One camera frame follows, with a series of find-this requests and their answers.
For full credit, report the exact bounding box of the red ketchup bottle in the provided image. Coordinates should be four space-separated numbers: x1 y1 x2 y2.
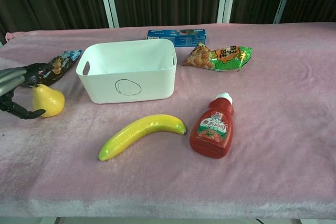
188 92 235 159

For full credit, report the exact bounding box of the green orange snack bag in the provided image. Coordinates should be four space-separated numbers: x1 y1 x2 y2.
182 43 253 72

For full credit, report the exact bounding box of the dark brown snack bag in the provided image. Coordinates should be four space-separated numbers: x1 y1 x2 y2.
19 49 83 88

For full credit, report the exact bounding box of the pink table cloth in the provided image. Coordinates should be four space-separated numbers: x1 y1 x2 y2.
0 22 336 219

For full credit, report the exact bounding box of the blue cookie box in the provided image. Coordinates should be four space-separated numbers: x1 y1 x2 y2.
146 28 207 48

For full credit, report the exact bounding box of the yellow pear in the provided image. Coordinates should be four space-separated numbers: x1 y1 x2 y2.
31 84 66 118

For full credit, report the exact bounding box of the yellow banana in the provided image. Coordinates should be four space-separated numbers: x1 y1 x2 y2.
98 114 187 162

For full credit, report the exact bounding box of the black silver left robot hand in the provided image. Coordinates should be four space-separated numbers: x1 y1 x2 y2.
0 62 56 120

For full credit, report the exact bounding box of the white plastic bin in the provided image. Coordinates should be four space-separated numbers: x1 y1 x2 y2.
75 38 176 104

